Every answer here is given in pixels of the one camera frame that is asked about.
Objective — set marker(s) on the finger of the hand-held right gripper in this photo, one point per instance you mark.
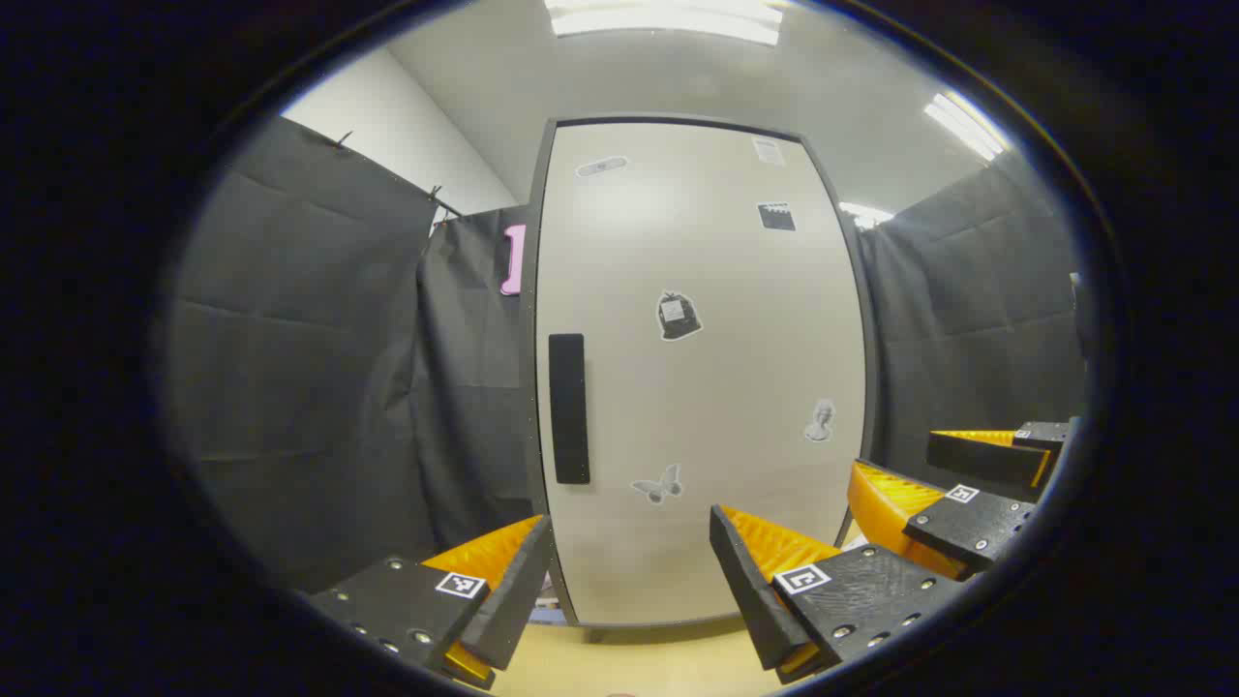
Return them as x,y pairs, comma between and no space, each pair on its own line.
982,457
968,528

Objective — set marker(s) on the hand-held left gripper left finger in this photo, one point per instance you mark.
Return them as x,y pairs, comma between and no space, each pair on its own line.
518,590

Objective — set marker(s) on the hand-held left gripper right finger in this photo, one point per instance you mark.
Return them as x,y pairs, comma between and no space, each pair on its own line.
745,590

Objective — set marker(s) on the dark grey cabinet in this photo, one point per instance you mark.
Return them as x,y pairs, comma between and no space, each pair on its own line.
530,387

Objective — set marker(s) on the ceiling light panel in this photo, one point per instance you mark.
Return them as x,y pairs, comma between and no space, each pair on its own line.
864,215
966,126
668,19

